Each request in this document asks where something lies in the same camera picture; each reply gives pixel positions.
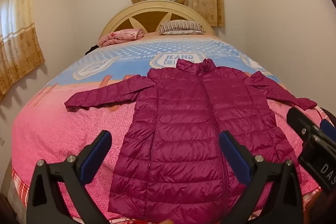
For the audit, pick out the pink floral folded blanket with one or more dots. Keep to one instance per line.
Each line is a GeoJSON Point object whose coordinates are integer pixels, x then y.
{"type": "Point", "coordinates": [120, 36]}

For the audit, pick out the red plaid mattress cover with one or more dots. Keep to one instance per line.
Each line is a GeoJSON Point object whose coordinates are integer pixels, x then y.
{"type": "Point", "coordinates": [19, 187]}

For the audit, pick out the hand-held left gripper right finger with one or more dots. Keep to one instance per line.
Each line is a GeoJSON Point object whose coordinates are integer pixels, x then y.
{"type": "Point", "coordinates": [235, 158]}

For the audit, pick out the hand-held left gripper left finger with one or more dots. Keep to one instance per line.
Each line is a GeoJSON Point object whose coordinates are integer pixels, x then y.
{"type": "Point", "coordinates": [95, 158]}

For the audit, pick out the cream wooden bed headboard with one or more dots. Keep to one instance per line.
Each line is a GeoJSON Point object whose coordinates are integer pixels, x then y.
{"type": "Point", "coordinates": [131, 10]}

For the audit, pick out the magenta quilted down jacket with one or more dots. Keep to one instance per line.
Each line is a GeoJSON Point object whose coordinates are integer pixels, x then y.
{"type": "Point", "coordinates": [189, 121]}

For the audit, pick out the bed with pink blue sheet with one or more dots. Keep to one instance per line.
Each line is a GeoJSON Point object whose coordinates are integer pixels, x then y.
{"type": "Point", "coordinates": [52, 121]}

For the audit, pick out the striped pillow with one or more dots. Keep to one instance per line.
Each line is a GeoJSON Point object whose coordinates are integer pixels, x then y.
{"type": "Point", "coordinates": [181, 26]}

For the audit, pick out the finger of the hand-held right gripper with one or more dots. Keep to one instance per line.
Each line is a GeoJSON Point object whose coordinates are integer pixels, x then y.
{"type": "Point", "coordinates": [299, 121]}
{"type": "Point", "coordinates": [328, 125]}

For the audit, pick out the black item beside bed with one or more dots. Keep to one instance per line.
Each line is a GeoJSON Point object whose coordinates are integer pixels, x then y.
{"type": "Point", "coordinates": [90, 49]}

